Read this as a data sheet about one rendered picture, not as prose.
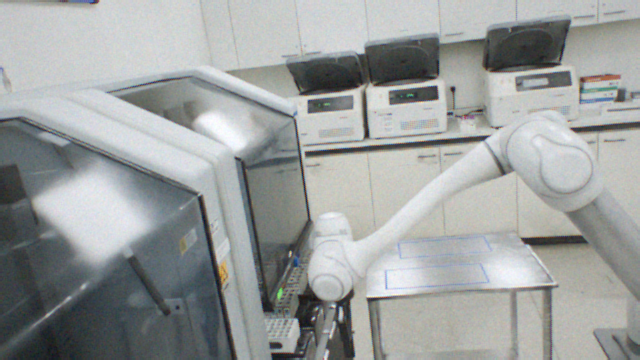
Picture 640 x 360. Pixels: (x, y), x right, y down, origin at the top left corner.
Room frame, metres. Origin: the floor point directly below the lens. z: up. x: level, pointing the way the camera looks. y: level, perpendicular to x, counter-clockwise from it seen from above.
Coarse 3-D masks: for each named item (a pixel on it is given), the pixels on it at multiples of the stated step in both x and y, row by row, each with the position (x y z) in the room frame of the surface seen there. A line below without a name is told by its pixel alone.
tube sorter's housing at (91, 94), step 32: (0, 96) 1.61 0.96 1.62; (32, 96) 1.25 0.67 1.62; (64, 96) 1.18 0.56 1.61; (96, 96) 1.23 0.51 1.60; (256, 96) 1.85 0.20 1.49; (160, 128) 1.17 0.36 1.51; (224, 160) 1.15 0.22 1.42; (224, 192) 1.12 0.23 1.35; (256, 288) 1.20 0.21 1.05; (256, 320) 1.16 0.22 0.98; (256, 352) 1.12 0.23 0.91; (320, 352) 1.38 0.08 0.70
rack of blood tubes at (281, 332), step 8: (264, 320) 1.35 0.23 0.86; (272, 320) 1.34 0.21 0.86; (280, 320) 1.34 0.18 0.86; (288, 320) 1.33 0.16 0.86; (296, 320) 1.32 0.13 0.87; (272, 328) 1.31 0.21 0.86; (280, 328) 1.30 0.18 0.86; (288, 328) 1.30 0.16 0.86; (296, 328) 1.30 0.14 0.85; (272, 336) 1.27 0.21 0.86; (280, 336) 1.26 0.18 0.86; (288, 336) 1.25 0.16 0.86; (296, 336) 1.29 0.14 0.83; (272, 344) 1.30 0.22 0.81; (280, 344) 1.30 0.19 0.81; (288, 344) 1.24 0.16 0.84; (296, 344) 1.28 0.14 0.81; (272, 352) 1.25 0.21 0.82; (280, 352) 1.24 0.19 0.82; (288, 352) 1.24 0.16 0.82
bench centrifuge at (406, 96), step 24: (384, 48) 3.67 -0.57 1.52; (408, 48) 3.68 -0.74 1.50; (432, 48) 3.69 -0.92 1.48; (384, 72) 3.94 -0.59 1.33; (408, 72) 3.93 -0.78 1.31; (432, 72) 3.93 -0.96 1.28; (384, 96) 3.54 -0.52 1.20; (408, 96) 3.49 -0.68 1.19; (432, 96) 3.45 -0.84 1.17; (384, 120) 3.50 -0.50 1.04; (408, 120) 3.47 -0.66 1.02; (432, 120) 3.43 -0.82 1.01
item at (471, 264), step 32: (384, 256) 1.77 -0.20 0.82; (416, 256) 1.73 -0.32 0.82; (448, 256) 1.70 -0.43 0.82; (480, 256) 1.66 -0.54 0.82; (512, 256) 1.63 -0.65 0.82; (384, 288) 1.52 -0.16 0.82; (416, 288) 1.50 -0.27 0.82; (448, 288) 1.47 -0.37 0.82; (480, 288) 1.44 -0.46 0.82; (512, 288) 1.42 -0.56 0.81; (544, 288) 1.41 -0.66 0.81; (512, 320) 1.83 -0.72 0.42; (544, 320) 1.42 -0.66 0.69; (384, 352) 1.90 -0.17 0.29; (448, 352) 1.86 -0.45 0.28; (480, 352) 1.83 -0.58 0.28; (512, 352) 1.80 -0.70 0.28; (544, 352) 1.42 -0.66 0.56
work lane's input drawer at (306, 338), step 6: (306, 330) 1.34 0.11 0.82; (300, 336) 1.31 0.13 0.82; (306, 336) 1.31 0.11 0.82; (312, 336) 1.32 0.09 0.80; (300, 342) 1.28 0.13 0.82; (306, 342) 1.28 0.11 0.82; (312, 342) 1.31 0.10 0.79; (300, 348) 1.25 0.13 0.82; (306, 348) 1.26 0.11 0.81; (312, 348) 1.30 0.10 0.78; (276, 354) 1.24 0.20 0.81; (282, 354) 1.24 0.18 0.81; (288, 354) 1.23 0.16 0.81; (294, 354) 1.23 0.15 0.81; (300, 354) 1.23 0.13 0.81; (306, 354) 1.24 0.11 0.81; (312, 354) 1.29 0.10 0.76; (324, 354) 1.30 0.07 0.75
